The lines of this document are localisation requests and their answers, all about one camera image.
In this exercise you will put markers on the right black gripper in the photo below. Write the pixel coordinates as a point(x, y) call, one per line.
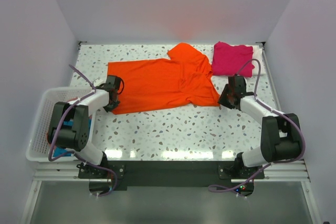
point(221, 99)

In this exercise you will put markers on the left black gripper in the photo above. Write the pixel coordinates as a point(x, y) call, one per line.
point(110, 108)

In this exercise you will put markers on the orange t-shirt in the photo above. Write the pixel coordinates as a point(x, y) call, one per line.
point(183, 78)

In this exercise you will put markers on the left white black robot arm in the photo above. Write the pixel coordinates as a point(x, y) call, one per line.
point(79, 112)

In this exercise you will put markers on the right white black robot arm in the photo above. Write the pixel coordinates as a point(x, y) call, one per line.
point(281, 138)

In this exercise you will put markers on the folded magenta t-shirt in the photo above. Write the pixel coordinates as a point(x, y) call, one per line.
point(227, 59)

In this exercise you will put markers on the folded white t-shirt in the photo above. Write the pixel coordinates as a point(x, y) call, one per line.
point(258, 62)

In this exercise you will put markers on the blue t-shirt in basket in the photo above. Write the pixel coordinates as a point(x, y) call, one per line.
point(74, 139)

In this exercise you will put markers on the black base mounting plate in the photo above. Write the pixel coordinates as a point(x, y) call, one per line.
point(121, 175)

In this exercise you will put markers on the white plastic laundry basket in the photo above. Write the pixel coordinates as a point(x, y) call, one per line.
point(38, 148)

